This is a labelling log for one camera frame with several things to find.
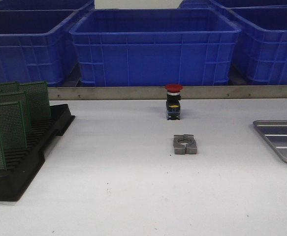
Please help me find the black slotted board rack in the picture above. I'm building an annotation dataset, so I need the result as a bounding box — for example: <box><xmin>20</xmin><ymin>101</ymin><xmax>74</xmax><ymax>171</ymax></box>
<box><xmin>0</xmin><ymin>104</ymin><xmax>75</xmax><ymax>202</ymax></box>

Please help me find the silver metal tray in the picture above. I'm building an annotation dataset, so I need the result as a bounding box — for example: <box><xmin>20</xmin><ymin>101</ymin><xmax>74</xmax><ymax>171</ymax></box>
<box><xmin>253</xmin><ymin>120</ymin><xmax>287</xmax><ymax>163</ymax></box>

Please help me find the green circuit board far rear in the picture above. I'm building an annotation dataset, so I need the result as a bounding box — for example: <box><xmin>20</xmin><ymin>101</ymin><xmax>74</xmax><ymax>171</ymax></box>
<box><xmin>0</xmin><ymin>82</ymin><xmax>19</xmax><ymax>92</ymax></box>

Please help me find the red emergency stop button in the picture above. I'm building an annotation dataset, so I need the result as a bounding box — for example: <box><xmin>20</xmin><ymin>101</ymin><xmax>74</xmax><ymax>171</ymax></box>
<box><xmin>165</xmin><ymin>84</ymin><xmax>183</xmax><ymax>120</ymax></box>

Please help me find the grey split clamp block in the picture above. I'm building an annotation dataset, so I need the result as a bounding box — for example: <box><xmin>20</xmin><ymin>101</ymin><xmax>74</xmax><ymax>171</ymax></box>
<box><xmin>173</xmin><ymin>134</ymin><xmax>197</xmax><ymax>155</ymax></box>

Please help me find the centre blue plastic crate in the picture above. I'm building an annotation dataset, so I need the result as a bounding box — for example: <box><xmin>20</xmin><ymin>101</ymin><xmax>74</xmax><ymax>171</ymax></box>
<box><xmin>70</xmin><ymin>9</ymin><xmax>240</xmax><ymax>87</ymax></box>

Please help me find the blue plastic crate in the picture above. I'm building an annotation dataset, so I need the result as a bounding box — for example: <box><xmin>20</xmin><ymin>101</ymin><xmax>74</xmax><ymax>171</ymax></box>
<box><xmin>228</xmin><ymin>7</ymin><xmax>287</xmax><ymax>85</ymax></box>
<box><xmin>70</xmin><ymin>9</ymin><xmax>240</xmax><ymax>87</ymax></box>
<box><xmin>0</xmin><ymin>10</ymin><xmax>80</xmax><ymax>86</ymax></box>

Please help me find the far right blue crate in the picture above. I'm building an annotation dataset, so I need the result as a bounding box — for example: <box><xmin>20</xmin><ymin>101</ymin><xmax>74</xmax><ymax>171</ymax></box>
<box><xmin>178</xmin><ymin>0</ymin><xmax>287</xmax><ymax>9</ymax></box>

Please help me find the left blue plastic crate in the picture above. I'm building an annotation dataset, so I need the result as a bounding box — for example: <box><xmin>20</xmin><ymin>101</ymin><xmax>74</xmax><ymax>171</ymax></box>
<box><xmin>0</xmin><ymin>10</ymin><xmax>80</xmax><ymax>86</ymax></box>

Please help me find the right blue plastic crate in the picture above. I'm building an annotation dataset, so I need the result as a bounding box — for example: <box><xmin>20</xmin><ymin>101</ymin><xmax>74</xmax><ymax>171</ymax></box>
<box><xmin>228</xmin><ymin>7</ymin><xmax>287</xmax><ymax>85</ymax></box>

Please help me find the far left blue crate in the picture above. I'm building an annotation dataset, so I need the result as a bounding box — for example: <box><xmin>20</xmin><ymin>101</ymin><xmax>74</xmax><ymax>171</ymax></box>
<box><xmin>0</xmin><ymin>0</ymin><xmax>95</xmax><ymax>10</ymax></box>

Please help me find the metal table edge rail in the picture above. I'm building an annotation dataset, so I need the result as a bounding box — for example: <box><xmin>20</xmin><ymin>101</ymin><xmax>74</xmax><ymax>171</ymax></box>
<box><xmin>48</xmin><ymin>86</ymin><xmax>287</xmax><ymax>100</ymax></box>

